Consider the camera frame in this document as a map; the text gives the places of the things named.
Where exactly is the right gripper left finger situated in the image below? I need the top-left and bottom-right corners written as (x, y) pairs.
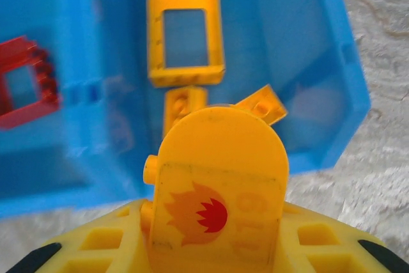
top-left (6, 198), bottom-right (153, 273)

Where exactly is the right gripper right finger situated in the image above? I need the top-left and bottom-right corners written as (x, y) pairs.
top-left (271, 201), bottom-right (409, 273)

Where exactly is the orange rounded flame sign piece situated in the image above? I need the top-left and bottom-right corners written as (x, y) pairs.
top-left (143, 105), bottom-right (290, 273)

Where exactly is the orange lego brick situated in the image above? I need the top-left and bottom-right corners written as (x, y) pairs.
top-left (235, 83), bottom-right (288, 127)
top-left (162, 87), bottom-right (208, 139)

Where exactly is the red lego window frame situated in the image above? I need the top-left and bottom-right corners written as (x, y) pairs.
top-left (0, 35), bottom-right (61, 130)

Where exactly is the orange lego window frame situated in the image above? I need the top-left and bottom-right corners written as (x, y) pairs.
top-left (145, 0), bottom-right (227, 88)

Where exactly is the blue plastic bin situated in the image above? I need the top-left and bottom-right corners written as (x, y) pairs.
top-left (89, 0), bottom-right (372, 199)
top-left (0, 0), bottom-right (128, 220)

